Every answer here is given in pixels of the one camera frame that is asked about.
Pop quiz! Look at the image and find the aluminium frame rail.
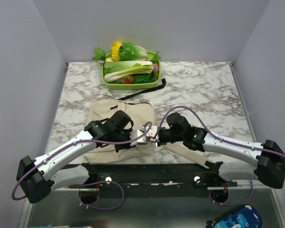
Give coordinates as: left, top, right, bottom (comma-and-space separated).
18, 169, 285, 228

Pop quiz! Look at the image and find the brown mushroom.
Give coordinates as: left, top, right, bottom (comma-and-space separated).
122, 75, 135, 84

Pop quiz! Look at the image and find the yellow corn flower vegetable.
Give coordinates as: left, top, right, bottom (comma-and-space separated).
111, 41, 123, 61

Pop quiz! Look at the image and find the purple cable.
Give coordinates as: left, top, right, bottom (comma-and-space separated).
154, 105, 285, 207
11, 121, 152, 210

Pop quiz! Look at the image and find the blue pencil case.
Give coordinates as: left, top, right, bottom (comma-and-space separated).
206, 204, 263, 228

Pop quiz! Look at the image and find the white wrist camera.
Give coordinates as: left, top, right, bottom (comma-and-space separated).
146, 125, 159, 143
130, 130, 149, 146

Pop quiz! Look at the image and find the green vegetable tray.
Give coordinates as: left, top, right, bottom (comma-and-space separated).
102, 51, 161, 90

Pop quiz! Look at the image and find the beige canvas backpack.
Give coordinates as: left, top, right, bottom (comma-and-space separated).
82, 77, 224, 171

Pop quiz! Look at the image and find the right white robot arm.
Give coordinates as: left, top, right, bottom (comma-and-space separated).
158, 113, 285, 189

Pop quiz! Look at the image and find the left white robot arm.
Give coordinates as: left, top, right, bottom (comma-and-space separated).
16, 110, 133, 204

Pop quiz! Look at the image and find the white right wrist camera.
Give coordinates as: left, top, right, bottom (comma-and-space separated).
146, 125, 159, 143

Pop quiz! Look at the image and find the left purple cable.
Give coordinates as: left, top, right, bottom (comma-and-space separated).
11, 121, 152, 210

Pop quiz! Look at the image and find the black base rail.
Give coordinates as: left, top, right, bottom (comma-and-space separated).
61, 162, 268, 199

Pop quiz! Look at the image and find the napa cabbage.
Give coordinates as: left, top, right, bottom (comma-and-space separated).
103, 61, 155, 83

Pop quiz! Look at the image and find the green leafy lettuce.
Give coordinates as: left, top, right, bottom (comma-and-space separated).
119, 41, 148, 61

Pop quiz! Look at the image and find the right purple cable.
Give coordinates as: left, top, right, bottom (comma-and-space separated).
154, 105, 285, 207

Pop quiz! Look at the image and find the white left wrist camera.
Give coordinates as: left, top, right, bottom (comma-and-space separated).
130, 130, 149, 146

